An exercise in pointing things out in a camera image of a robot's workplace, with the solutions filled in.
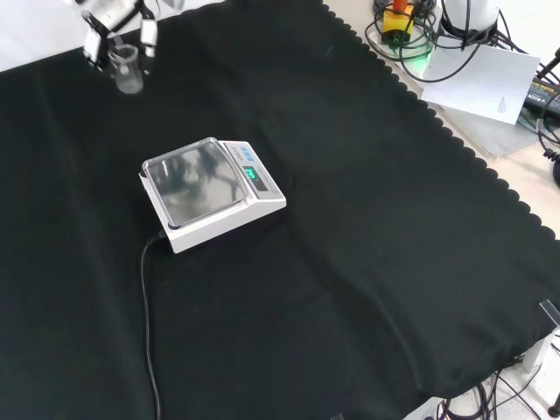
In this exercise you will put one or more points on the black bench cloth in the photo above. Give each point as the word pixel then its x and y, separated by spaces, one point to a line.
pixel 328 262

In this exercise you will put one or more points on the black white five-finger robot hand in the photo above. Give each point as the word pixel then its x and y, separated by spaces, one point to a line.
pixel 109 13

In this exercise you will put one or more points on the black power adapter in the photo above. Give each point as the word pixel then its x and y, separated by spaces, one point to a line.
pixel 542 98

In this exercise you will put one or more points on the yellow stop button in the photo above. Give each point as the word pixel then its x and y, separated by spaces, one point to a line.
pixel 396 22

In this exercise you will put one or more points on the white electronic balance steel pan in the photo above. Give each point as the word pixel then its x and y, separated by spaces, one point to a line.
pixel 205 227

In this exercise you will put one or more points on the grey base plate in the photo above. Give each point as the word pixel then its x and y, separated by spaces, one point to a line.
pixel 494 135

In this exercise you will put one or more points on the white paper sheet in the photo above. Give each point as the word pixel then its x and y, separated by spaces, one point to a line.
pixel 485 83

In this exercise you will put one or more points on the clear cloth clip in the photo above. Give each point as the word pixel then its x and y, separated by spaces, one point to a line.
pixel 550 311

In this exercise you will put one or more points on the small clear glass beaker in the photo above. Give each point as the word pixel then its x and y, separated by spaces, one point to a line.
pixel 127 74

